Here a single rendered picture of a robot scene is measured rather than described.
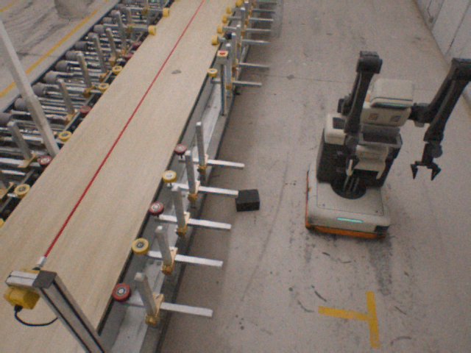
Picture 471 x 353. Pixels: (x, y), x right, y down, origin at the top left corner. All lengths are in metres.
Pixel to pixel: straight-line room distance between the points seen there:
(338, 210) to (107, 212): 1.70
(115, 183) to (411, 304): 2.17
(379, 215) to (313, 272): 0.66
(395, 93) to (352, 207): 1.06
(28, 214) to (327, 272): 2.03
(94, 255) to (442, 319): 2.29
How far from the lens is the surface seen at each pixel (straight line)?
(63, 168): 2.43
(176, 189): 1.79
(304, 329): 2.66
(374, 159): 2.58
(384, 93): 2.21
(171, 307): 1.79
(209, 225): 2.02
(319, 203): 2.91
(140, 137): 2.50
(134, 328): 2.01
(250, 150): 3.70
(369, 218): 2.93
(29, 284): 0.95
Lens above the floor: 2.43
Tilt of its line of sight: 45 degrees down
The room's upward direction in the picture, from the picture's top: 1 degrees clockwise
